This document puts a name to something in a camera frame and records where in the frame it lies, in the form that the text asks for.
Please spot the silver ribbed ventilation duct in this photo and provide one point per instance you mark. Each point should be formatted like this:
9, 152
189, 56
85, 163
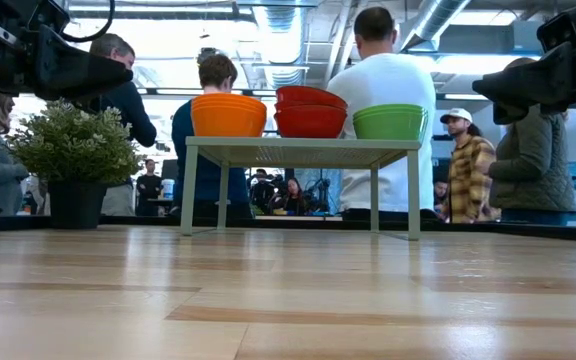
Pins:
280, 30
433, 20

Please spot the black table frame rail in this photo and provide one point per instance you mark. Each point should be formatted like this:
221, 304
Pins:
143, 220

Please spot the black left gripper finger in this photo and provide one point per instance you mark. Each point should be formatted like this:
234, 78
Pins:
78, 70

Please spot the pale green perforated metal shelf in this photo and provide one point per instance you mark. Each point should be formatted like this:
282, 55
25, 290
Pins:
298, 145

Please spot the green plastic bowl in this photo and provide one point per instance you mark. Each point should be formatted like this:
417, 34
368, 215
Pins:
390, 127

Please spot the white tub with blue label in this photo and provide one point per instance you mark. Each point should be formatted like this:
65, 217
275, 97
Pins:
168, 190

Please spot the red bowl with floral inside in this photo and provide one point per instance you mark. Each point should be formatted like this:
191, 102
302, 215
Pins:
308, 95
310, 125

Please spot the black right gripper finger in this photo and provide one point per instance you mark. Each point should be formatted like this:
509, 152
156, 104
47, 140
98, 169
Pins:
538, 85

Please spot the potted plant with white flowers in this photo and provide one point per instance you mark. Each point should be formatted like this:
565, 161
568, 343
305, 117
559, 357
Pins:
73, 145

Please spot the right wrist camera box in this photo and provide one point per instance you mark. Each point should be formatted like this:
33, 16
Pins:
568, 27

